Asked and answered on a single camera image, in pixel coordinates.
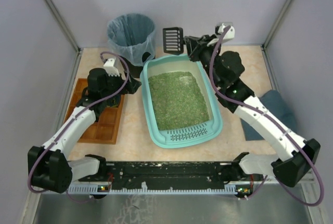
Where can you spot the teal litter box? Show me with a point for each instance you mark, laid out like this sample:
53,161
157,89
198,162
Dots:
188,136

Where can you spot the black mounting rail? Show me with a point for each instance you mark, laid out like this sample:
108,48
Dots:
95,176

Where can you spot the blue trash bag liner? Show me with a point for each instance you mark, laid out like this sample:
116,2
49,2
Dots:
131,35

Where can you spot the black litter scoop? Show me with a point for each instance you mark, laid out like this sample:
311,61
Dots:
173,40

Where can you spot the wooden compartment tray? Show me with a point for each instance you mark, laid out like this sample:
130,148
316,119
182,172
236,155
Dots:
105,130

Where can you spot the black trash bin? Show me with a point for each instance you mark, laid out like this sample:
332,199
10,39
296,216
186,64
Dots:
135,70

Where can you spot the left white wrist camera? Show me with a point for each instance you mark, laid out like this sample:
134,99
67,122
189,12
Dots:
110,67

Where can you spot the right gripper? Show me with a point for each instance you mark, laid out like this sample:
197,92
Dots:
192,46

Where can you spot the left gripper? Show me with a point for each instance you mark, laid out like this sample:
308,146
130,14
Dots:
129,84

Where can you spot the green cat litter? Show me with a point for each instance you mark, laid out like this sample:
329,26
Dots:
177,100

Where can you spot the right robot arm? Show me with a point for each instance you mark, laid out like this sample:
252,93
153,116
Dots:
293,154

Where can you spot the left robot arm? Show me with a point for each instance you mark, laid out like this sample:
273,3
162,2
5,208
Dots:
72,128

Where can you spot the dark green item in tray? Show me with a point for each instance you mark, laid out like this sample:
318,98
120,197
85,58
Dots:
114,101

